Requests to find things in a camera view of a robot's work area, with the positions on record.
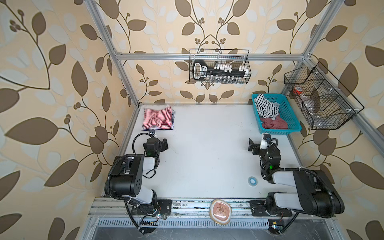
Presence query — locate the black white striped tank top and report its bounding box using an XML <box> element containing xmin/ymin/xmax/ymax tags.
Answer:
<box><xmin>254</xmin><ymin>94</ymin><xmax>280</xmax><ymax>119</ymax></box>

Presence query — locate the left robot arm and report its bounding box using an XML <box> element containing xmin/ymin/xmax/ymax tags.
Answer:
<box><xmin>105</xmin><ymin>131</ymin><xmax>173</xmax><ymax>235</ymax></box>

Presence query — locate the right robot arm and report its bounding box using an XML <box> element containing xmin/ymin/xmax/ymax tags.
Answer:
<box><xmin>248</xmin><ymin>134</ymin><xmax>345</xmax><ymax>235</ymax></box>

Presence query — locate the navy striped folded tank top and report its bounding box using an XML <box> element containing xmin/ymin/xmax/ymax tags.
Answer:
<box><xmin>141</xmin><ymin>107</ymin><xmax>176</xmax><ymax>131</ymax></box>

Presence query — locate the maroon tank top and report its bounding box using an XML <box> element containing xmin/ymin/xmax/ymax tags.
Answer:
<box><xmin>260</xmin><ymin>115</ymin><xmax>288</xmax><ymax>130</ymax></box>

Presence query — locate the teal plastic basket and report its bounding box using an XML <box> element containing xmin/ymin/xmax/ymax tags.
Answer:
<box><xmin>252</xmin><ymin>94</ymin><xmax>302</xmax><ymax>135</ymax></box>

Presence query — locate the blue tape roll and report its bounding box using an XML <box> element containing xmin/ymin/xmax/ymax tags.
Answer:
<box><xmin>248</xmin><ymin>177</ymin><xmax>258</xmax><ymax>187</ymax></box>

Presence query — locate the pink round badge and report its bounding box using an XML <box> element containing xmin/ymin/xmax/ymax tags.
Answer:
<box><xmin>209</xmin><ymin>199</ymin><xmax>232</xmax><ymax>225</ymax></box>

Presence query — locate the black tool in basket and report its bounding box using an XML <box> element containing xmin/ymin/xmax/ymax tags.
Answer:
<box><xmin>190</xmin><ymin>60</ymin><xmax>252</xmax><ymax>81</ymax></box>

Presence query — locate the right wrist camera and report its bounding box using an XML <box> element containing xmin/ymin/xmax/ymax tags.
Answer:
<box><xmin>260</xmin><ymin>133</ymin><xmax>272</xmax><ymax>150</ymax></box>

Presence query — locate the right wire basket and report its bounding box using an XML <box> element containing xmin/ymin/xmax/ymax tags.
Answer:
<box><xmin>284</xmin><ymin>62</ymin><xmax>365</xmax><ymax>130</ymax></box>

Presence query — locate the wire basket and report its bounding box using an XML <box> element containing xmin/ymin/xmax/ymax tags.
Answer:
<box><xmin>284</xmin><ymin>62</ymin><xmax>365</xmax><ymax>130</ymax></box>
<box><xmin>189</xmin><ymin>48</ymin><xmax>252</xmax><ymax>85</ymax></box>

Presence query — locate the back wire basket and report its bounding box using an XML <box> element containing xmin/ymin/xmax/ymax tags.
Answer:
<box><xmin>189</xmin><ymin>48</ymin><xmax>252</xmax><ymax>85</ymax></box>

